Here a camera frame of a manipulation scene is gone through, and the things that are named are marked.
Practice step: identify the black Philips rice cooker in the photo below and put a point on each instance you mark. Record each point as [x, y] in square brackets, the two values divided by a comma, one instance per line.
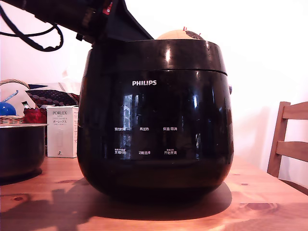
[156, 144]

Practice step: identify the brown cork globe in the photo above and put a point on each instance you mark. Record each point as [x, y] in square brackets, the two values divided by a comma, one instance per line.
[175, 34]

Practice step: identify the white plastic object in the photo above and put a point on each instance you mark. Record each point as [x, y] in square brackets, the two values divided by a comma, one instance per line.
[69, 87]

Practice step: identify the dark dotted patterned fabric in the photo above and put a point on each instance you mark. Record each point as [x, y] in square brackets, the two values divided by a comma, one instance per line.
[50, 97]

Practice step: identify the red crinkled container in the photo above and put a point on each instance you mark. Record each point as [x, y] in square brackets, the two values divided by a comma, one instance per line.
[34, 116]

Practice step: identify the white Porlex box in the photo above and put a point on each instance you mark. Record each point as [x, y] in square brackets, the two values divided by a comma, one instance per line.
[61, 134]

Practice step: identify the blue ball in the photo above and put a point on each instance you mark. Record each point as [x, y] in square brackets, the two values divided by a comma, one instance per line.
[6, 109]

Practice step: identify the woven wicker basket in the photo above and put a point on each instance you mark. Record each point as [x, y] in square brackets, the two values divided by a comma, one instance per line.
[10, 119]

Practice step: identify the black inner cooking pot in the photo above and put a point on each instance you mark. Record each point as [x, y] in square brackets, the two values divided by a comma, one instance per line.
[21, 149]

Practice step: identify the wooden chair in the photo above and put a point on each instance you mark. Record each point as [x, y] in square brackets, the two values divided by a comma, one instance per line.
[288, 146]

